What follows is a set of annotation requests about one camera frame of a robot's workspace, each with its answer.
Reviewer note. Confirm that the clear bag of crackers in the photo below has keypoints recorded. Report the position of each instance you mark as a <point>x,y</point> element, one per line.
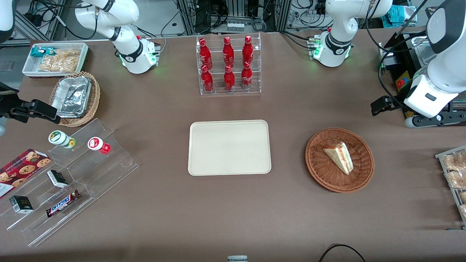
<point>60,61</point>

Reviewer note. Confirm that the grey metal mounting bar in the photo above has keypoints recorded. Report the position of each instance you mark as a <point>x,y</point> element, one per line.
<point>451,117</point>

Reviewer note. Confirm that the white rectangular plastic bin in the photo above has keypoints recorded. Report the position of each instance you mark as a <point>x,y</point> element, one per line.
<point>29,69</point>

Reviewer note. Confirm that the clear acrylic stepped display stand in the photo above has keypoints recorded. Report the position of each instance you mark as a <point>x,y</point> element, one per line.
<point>98,182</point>

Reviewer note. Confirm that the silver aluminium foil tray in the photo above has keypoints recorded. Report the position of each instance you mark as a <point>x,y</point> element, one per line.
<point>71,96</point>

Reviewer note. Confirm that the triangular sandwich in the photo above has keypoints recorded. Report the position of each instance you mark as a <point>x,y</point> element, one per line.
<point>340,156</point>

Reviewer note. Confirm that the round brown wicker basket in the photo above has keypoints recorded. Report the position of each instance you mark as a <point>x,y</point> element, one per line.
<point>327,171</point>

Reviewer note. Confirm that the teal snack packet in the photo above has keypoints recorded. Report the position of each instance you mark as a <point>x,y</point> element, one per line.
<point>42,51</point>

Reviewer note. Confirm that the cream rectangular plastic tray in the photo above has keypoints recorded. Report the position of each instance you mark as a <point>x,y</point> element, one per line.
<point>229,147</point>

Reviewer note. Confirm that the small grey device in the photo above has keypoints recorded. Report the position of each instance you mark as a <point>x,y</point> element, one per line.
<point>237,258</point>

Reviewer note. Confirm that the green lid yogurt cup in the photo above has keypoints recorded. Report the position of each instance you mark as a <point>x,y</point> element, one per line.
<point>60,138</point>

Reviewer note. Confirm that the bagged bread roll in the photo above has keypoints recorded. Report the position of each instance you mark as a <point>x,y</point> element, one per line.
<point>455,162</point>
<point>457,179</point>

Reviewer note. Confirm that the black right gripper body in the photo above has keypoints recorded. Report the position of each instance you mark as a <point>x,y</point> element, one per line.
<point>8,105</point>

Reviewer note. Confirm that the oval tan wicker basket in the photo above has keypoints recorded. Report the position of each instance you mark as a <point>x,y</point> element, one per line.
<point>95,98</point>

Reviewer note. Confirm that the small black and white box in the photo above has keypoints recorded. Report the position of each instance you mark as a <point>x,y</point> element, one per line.
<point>21,204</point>
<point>57,178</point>

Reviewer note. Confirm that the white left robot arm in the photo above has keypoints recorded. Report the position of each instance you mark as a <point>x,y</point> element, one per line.
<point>340,40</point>

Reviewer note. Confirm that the white power strip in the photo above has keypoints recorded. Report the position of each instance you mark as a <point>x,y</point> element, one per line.
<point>235,27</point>

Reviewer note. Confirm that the Snickers chocolate bar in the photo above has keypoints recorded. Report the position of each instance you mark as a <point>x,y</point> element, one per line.
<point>62,203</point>

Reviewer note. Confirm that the red cola bottle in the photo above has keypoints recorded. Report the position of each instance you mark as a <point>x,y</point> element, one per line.
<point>207,80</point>
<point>228,49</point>
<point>248,49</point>
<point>247,78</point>
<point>229,80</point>
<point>204,51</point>

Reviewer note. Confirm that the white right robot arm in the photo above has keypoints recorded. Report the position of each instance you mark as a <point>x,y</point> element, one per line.
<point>134,54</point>

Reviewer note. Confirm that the red chocolate chip cookie box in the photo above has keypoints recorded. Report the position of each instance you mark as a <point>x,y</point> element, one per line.
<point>22,169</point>

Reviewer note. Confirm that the clear acrylic bottle rack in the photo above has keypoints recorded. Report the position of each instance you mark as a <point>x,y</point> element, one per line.
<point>255,87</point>

